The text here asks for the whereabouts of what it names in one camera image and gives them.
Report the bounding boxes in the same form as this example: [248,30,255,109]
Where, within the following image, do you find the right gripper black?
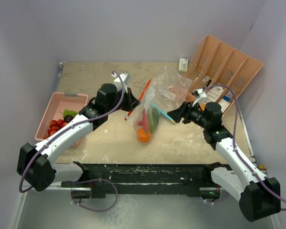
[167,100,210,129]

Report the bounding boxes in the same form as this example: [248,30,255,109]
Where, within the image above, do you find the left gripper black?
[106,86,140,114]

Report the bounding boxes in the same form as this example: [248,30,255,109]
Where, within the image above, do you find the zip bag with orange watermelon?
[124,79,160,144]

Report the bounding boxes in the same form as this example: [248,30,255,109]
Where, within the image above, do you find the zip bag with fake fruit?
[151,66,193,115]

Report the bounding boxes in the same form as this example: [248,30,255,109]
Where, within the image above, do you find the dark purple fake plum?
[63,114,74,123]

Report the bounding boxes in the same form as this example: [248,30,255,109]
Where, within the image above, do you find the pink plastic basket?
[35,92,89,141]

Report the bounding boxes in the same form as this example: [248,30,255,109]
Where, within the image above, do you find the orange fake orange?
[136,128,151,143]

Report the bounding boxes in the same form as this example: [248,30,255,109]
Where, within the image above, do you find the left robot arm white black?
[17,83,140,191]

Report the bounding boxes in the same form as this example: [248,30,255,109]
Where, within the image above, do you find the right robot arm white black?
[168,102,281,222]

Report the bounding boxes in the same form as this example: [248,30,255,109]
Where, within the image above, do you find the small white green box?
[178,58,188,73]

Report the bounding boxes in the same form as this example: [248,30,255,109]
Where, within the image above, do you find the orange desk organizer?
[181,34,264,116]

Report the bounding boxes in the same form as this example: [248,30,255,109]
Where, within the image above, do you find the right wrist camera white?
[193,88,207,106]

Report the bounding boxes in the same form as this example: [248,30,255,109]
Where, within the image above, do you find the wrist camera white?
[193,88,207,106]
[112,72,131,93]

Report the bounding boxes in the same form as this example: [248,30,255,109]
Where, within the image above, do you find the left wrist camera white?
[112,72,131,93]

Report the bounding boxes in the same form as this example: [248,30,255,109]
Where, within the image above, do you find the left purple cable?
[19,71,124,193]

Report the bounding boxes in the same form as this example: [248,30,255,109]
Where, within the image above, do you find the purple cable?
[19,71,124,193]
[202,84,286,212]

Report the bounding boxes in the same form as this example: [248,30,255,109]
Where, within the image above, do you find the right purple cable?
[202,84,286,212]

